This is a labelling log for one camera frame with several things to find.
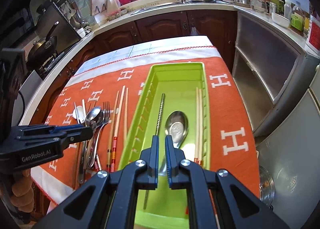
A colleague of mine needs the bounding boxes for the bamboo chopstick red end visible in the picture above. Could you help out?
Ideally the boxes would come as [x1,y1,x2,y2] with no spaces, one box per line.
[110,85,125,172]
[124,87,129,143]
[106,91,119,171]

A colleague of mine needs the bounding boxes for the steel soup spoon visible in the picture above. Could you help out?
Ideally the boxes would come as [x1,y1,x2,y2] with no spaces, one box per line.
[158,110,189,177]

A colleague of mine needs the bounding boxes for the steel chopstick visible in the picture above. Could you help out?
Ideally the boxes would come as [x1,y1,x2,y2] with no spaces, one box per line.
[74,102,81,124]
[143,93,165,210]

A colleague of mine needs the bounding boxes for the white ceramic soup spoon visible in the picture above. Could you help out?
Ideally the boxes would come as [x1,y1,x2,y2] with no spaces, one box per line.
[72,106,85,124]

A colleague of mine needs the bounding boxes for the small steel spoon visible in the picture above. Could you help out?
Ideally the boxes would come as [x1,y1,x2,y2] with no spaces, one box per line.
[86,106,104,169]

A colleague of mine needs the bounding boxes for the large steel spoon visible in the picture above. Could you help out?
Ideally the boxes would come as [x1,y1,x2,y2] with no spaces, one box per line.
[78,121,93,184]

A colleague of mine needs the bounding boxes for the steel fork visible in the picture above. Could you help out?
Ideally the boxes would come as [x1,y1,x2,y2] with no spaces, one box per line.
[87,101,110,169]

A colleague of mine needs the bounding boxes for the person's left hand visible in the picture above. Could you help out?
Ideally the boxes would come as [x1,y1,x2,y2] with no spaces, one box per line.
[10,169,34,213]

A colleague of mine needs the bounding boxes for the green plastic utensil tray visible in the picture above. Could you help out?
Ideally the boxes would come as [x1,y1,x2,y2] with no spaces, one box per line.
[118,62,210,228]

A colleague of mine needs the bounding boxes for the orange H-pattern cloth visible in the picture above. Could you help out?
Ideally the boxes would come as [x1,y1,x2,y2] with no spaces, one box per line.
[31,45,260,196]

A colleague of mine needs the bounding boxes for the steel steamer pot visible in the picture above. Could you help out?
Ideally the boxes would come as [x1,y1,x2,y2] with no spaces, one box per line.
[259,166,275,207]

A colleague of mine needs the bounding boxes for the black frying pan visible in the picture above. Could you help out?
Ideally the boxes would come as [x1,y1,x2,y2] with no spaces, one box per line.
[27,21,59,65]

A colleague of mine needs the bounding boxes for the grey metal cabinet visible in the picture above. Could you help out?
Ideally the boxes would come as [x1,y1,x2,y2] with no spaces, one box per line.
[232,13,314,137]

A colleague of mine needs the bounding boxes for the white bowl on counter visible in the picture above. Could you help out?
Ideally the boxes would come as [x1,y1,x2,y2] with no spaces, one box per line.
[271,12,290,28]

